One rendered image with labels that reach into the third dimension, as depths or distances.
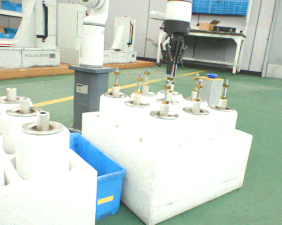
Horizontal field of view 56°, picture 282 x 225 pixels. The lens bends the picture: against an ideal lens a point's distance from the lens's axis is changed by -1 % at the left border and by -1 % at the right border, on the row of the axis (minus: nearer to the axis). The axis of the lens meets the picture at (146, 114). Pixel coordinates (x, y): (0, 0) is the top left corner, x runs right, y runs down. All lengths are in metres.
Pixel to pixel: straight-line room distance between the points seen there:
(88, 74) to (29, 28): 2.01
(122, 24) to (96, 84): 3.50
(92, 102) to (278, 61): 5.02
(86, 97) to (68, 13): 2.47
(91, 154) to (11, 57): 2.04
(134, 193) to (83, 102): 0.59
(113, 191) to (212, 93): 0.57
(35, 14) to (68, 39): 0.58
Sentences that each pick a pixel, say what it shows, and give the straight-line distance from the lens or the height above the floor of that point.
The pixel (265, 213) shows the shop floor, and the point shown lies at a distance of 0.85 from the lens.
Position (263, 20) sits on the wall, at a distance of 5.93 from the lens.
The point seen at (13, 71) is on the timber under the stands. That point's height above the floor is 0.06.
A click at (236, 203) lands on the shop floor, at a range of 0.85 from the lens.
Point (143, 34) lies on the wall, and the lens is 6.58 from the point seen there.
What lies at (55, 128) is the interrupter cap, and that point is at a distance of 0.52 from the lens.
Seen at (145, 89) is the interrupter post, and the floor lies 0.27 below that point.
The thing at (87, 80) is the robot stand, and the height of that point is 0.25.
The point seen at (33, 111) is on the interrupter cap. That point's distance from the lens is 0.64.
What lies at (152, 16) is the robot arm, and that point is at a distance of 0.81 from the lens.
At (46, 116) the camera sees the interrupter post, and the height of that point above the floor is 0.28.
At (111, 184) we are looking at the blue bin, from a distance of 0.66.
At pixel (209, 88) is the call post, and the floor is 0.28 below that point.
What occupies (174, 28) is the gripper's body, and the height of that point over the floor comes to 0.47.
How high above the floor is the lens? 0.42
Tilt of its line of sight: 15 degrees down
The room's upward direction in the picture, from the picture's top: 6 degrees clockwise
